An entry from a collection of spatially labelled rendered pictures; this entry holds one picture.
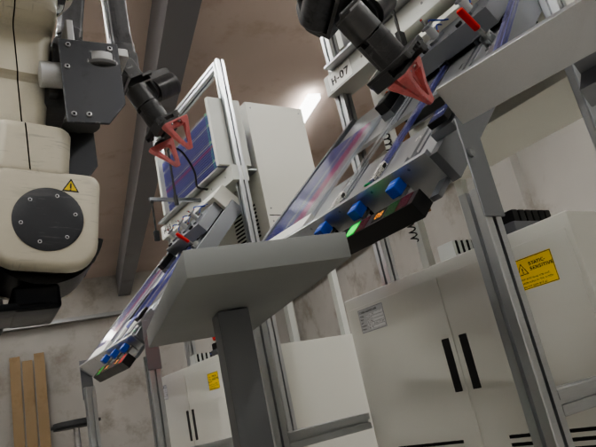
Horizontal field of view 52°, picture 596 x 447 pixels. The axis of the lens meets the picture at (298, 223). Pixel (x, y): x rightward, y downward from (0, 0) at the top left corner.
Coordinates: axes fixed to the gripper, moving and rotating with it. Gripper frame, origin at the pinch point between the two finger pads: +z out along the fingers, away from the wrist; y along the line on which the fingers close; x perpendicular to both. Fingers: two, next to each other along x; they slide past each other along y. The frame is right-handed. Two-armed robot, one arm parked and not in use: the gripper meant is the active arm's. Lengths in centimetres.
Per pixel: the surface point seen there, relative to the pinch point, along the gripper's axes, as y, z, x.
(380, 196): 16.9, 7.8, 7.3
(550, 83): 12, 29, -60
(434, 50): 21, 2, -47
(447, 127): -1.0, 5.1, 3.1
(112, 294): 947, 21, -334
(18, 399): 968, 23, -120
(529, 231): 10.0, 36.2, -8.5
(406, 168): 7.8, 5.9, 7.3
